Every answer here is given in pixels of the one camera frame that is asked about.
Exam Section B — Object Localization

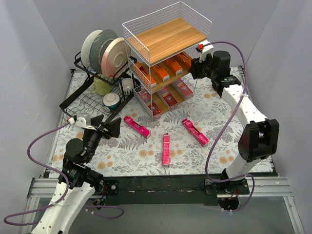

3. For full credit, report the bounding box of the white and teal bowl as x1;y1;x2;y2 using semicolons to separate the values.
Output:
102;93;121;112

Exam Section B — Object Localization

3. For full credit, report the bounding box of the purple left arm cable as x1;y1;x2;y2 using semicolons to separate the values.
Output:
3;120;125;226

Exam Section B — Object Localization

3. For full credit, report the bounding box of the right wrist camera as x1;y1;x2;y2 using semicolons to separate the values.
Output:
196;40;214;62

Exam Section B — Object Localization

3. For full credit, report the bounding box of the white wire three-tier shelf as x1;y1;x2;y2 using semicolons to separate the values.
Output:
122;1;212;114

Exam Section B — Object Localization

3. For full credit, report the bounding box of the pale yellow mug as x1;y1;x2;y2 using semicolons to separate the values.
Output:
89;77;111;96

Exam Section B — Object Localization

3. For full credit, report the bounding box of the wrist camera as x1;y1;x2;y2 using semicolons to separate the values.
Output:
196;40;214;62
67;113;91;128

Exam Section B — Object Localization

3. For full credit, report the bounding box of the grey green patterned plate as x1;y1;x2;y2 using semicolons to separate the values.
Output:
89;29;117;73

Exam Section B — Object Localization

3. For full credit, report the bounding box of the orange toothpaste box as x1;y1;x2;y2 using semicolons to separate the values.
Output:
133;62;156;89
176;52;192;69
165;58;183;76
152;64;170;82

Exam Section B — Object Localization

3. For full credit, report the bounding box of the cream white plate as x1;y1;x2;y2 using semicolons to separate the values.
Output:
81;30;102;68

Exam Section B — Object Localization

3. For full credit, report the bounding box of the white upside-down cup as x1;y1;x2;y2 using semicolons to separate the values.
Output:
121;78;134;95

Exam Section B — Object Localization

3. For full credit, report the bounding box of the magenta toothpaste box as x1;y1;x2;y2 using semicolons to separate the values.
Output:
162;133;170;167
182;118;209;147
124;116;151;139

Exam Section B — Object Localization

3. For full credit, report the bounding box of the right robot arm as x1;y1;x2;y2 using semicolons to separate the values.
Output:
190;51;279;194

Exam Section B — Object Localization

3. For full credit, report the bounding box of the red 3D toothpaste box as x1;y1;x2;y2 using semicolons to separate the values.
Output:
136;89;161;119
156;87;178;110
171;79;193;100

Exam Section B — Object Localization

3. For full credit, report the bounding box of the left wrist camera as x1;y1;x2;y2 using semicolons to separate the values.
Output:
67;113;91;128

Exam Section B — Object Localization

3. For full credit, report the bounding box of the pink and cream plate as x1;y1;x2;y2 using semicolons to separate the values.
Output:
101;38;131;80

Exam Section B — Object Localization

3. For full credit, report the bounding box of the black wire dish rack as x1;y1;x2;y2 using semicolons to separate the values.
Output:
59;52;134;122

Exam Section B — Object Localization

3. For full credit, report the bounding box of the floral patterned table mat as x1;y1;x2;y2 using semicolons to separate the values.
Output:
49;67;273;178

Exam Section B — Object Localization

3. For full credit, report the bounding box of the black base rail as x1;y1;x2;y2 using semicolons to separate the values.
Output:
103;174;250;206

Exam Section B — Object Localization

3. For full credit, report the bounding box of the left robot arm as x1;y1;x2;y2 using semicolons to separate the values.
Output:
32;113;121;234

